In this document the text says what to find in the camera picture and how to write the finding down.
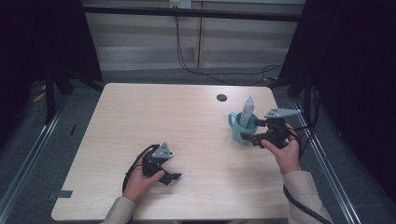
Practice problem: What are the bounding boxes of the black tape strip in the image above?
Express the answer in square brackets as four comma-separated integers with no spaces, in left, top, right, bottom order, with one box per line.
[47,189,74,201]

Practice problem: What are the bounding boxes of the teal cup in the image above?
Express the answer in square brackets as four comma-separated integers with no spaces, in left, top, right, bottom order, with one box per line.
[228,111,260,146]

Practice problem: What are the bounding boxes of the black curtain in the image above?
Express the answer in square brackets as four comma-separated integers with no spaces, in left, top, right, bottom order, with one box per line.
[275,0,396,203]
[0,0,105,147]

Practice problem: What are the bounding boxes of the person's right hand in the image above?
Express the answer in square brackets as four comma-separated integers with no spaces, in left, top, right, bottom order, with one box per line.
[260,123,302,176]

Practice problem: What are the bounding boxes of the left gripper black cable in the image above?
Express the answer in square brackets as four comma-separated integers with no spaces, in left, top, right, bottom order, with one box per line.
[121,144,161,194]

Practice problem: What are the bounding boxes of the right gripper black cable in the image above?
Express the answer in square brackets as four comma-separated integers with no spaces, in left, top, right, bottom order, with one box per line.
[281,123,332,224]

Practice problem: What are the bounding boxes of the person's left hand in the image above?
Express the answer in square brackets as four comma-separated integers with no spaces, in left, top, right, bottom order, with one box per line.
[122,154,166,204]

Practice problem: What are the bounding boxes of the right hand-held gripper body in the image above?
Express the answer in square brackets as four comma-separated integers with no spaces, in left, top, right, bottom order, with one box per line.
[257,106,303,149]

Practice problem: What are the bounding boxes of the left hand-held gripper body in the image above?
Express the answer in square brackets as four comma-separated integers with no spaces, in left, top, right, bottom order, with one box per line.
[141,142,174,178]

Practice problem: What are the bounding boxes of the metal floor rail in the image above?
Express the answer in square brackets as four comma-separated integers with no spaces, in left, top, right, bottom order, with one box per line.
[0,94,70,217]
[291,98,363,224]

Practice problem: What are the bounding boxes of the black hanging wall cable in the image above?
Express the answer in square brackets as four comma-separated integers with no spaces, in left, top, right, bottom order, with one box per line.
[173,7,284,87]

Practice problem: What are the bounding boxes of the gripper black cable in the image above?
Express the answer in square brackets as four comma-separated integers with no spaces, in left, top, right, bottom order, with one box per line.
[281,123,332,224]
[121,144,161,194]

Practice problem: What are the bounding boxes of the black metal stand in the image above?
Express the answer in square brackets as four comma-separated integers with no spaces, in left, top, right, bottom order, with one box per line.
[288,73,322,138]
[43,62,76,125]

